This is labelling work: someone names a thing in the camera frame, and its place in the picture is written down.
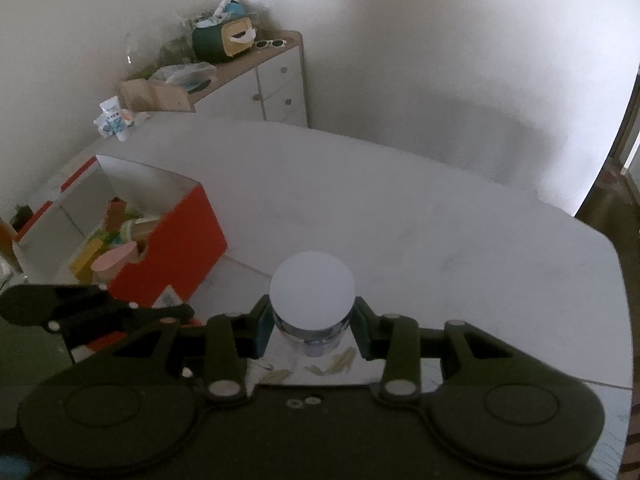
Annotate yellow rectangular box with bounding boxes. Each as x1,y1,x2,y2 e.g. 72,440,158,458
68,238,107,284

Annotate glass jar with grey lid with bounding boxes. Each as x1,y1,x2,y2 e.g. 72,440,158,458
269,252,356,358

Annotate pink heart-shaped dish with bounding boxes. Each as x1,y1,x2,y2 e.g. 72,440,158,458
91,242,140,280

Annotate red cardboard storage box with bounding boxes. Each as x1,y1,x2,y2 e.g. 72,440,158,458
13,155,228,308

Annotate white cream tube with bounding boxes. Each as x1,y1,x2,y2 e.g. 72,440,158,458
93,96,134,142

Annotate brown cardboard box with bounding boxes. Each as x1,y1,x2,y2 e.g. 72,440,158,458
118,79,194,113

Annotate small white drawer cabinet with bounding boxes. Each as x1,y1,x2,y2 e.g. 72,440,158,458
189,30,308,128

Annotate clear plastic bag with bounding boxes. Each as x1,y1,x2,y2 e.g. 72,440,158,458
150,62,216,91

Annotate glass bowl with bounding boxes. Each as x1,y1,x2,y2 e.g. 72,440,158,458
124,22,202,82

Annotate white sunglasses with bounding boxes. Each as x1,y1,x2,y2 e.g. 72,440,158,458
255,39,288,50

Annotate green tissue box holder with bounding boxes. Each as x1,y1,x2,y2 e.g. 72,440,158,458
192,0,257,64

